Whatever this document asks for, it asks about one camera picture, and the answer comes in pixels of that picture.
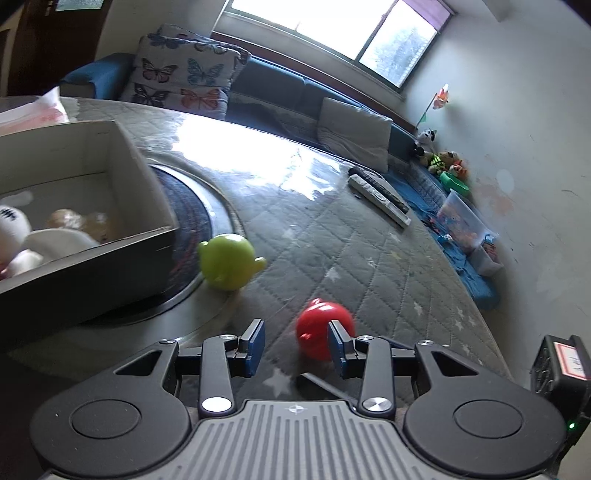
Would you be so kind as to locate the paper pinwheel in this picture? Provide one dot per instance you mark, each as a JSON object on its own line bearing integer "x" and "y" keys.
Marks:
{"x": 439, "y": 100}

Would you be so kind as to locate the grey cardboard box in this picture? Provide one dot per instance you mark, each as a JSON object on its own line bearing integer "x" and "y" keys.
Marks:
{"x": 91, "y": 168}

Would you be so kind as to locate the stuffed animals pile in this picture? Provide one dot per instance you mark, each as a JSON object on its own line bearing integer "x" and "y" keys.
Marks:
{"x": 439, "y": 162}

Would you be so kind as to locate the grey cushion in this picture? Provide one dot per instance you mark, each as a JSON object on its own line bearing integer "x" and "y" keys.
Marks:
{"x": 355, "y": 133}

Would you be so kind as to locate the green toy basin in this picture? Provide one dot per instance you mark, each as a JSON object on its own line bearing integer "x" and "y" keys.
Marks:
{"x": 452, "y": 183}

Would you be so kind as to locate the white plush rabbit toy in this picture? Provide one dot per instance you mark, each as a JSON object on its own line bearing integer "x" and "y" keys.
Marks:
{"x": 24, "y": 249}

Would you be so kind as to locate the grey remote control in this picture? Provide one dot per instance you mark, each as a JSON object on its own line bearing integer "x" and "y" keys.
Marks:
{"x": 378, "y": 199}

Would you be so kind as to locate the butterfly print pillow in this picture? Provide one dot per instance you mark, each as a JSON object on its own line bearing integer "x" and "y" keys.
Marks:
{"x": 177, "y": 70}

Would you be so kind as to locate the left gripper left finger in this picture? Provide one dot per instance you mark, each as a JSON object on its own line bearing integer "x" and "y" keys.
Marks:
{"x": 223, "y": 357}

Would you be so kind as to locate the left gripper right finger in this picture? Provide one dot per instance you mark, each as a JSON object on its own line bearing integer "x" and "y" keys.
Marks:
{"x": 370, "y": 359}

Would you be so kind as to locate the window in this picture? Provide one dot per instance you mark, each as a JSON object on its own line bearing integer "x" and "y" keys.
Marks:
{"x": 385, "y": 40}

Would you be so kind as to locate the grey quilted table mat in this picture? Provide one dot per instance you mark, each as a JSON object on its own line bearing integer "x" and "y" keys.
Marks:
{"x": 320, "y": 240}

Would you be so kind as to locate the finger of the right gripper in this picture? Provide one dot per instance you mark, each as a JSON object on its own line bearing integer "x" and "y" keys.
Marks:
{"x": 312, "y": 386}

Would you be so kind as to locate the round black hotplate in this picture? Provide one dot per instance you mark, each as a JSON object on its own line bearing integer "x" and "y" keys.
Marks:
{"x": 202, "y": 212}

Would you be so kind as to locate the red round toy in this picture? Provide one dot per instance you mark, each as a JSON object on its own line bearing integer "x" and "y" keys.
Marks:
{"x": 311, "y": 328}

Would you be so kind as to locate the black remote control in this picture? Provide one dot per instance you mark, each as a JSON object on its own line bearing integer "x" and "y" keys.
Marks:
{"x": 370, "y": 179}

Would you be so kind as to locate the green round toy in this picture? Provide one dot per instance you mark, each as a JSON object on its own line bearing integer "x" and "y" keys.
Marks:
{"x": 228, "y": 261}

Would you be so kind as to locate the blue sofa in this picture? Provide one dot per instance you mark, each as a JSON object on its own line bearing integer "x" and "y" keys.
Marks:
{"x": 280, "y": 101}

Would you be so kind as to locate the small clear container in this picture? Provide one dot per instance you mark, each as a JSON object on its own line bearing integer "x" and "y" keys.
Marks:
{"x": 485, "y": 259}

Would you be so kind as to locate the clear plastic toy bin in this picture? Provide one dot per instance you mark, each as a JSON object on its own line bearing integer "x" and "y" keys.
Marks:
{"x": 462, "y": 223}

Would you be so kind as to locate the pink plastic bag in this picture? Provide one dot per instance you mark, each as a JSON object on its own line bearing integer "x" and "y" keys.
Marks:
{"x": 45, "y": 111}

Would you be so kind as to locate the tan peanut toy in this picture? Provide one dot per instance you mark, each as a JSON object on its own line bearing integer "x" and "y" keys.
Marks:
{"x": 97, "y": 225}

